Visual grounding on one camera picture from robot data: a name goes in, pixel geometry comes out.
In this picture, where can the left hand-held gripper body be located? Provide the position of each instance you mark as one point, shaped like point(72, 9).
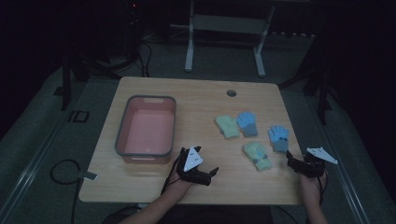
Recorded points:
point(193, 160)

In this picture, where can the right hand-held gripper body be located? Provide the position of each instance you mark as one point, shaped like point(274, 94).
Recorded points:
point(314, 166)

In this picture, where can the green glove with grey patches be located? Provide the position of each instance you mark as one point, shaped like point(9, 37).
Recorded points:
point(257, 156)

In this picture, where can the plain green glove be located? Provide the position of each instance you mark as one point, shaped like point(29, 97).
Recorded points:
point(228, 127)

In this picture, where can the blue glove with grey cuff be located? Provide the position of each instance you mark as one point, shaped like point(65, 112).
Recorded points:
point(279, 138)
point(247, 124)

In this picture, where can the pink basin with grey rim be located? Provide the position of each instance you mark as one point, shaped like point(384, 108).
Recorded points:
point(146, 130)

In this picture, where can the person's right hand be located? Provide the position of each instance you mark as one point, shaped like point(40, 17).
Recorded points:
point(311, 188)

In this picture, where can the person's left hand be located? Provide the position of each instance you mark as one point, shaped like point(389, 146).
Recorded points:
point(180, 183)

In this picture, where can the person's dark clothing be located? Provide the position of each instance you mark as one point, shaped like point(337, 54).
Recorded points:
point(214, 216)

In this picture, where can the black metal stand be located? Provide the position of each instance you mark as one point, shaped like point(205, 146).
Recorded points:
point(93, 65)
point(314, 84)

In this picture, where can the grey tape tag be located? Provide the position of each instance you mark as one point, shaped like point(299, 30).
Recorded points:
point(87, 176)

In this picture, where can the black rectangular floor bracket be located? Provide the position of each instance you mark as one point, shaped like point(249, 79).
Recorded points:
point(78, 116)

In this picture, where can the white desk frame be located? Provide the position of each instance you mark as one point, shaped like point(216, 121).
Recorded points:
point(225, 25)

